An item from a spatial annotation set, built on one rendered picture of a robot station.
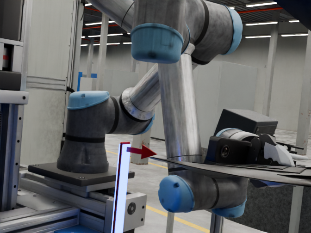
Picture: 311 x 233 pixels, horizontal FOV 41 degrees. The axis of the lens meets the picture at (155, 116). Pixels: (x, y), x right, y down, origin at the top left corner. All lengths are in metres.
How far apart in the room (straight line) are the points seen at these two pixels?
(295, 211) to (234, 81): 8.51
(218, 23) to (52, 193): 0.68
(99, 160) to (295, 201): 1.44
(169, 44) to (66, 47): 2.16
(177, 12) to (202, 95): 10.06
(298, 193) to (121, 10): 1.83
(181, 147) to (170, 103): 0.09
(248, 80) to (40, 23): 9.05
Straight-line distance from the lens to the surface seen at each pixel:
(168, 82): 0.88
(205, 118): 10.55
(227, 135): 0.91
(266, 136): 0.74
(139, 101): 1.19
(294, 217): 2.42
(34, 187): 1.32
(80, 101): 1.18
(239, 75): 10.88
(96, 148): 1.20
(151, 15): 0.59
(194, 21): 0.93
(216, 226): 1.22
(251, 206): 2.56
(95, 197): 1.16
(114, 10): 0.74
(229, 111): 1.22
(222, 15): 1.00
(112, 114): 1.21
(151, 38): 0.58
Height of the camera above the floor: 1.28
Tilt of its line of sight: 3 degrees down
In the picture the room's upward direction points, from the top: 5 degrees clockwise
